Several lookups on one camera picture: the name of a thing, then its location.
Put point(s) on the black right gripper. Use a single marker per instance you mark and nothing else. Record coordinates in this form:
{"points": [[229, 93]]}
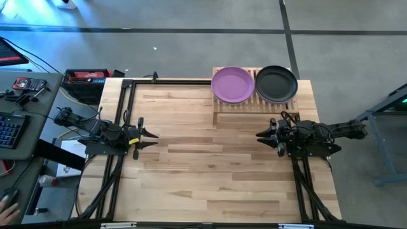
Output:
{"points": [[287, 138]]}

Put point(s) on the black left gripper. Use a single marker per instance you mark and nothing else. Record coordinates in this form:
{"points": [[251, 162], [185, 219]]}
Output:
{"points": [[132, 136]]}

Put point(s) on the black plate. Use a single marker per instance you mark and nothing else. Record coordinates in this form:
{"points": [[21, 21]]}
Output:
{"points": [[276, 84]]}

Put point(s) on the purple plate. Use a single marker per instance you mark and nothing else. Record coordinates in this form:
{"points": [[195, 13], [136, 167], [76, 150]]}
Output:
{"points": [[232, 84]]}

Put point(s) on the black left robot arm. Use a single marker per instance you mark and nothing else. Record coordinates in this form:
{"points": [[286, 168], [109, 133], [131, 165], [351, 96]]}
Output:
{"points": [[105, 133]]}

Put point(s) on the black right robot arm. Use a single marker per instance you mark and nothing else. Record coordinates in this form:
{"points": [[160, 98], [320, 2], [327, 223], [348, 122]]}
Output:
{"points": [[318, 133]]}

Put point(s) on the wooden slatted shelf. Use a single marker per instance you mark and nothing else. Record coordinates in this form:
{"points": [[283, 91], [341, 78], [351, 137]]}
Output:
{"points": [[241, 108]]}

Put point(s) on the white paper sheet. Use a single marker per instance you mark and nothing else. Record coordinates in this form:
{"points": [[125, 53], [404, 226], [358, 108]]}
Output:
{"points": [[76, 151]]}

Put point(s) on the small black box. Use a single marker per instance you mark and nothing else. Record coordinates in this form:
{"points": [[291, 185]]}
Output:
{"points": [[118, 73]]}

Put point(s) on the red and black toolbox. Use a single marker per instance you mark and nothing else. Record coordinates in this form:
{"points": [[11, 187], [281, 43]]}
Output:
{"points": [[86, 79]]}

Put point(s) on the black beam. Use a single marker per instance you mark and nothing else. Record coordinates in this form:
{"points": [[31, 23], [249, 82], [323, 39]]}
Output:
{"points": [[60, 156]]}

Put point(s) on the grey metal stand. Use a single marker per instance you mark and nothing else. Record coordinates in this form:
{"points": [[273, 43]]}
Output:
{"points": [[372, 127]]}

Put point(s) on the grey desk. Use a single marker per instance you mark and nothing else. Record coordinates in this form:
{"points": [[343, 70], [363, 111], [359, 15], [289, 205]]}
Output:
{"points": [[41, 127]]}

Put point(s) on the clear bottle red cap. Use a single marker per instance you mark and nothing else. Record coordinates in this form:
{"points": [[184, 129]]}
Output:
{"points": [[47, 180]]}

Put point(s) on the small black clamp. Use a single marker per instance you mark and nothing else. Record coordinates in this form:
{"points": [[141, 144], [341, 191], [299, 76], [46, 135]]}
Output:
{"points": [[40, 210]]}

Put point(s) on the small black clip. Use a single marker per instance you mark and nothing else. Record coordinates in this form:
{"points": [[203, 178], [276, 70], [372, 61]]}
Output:
{"points": [[23, 99]]}

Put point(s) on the red black handheld device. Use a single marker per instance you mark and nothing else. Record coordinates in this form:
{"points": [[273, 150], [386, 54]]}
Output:
{"points": [[28, 83]]}

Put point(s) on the black keyboard blue backlight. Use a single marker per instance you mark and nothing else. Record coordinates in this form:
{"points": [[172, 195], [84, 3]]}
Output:
{"points": [[11, 128]]}

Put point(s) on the black computer mouse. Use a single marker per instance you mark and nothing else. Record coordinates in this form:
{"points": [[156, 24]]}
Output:
{"points": [[8, 194]]}

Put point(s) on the person's hand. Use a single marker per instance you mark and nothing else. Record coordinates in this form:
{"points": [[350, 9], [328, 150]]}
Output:
{"points": [[8, 214]]}

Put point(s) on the monitor with red screen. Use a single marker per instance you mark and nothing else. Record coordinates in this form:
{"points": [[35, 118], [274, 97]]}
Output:
{"points": [[9, 54]]}

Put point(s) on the black aluminium table frame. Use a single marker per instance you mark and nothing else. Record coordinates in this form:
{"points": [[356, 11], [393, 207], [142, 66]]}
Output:
{"points": [[203, 82]]}

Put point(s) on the white bracket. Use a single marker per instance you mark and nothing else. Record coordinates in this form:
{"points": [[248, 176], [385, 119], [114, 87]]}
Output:
{"points": [[118, 225], [295, 226]]}

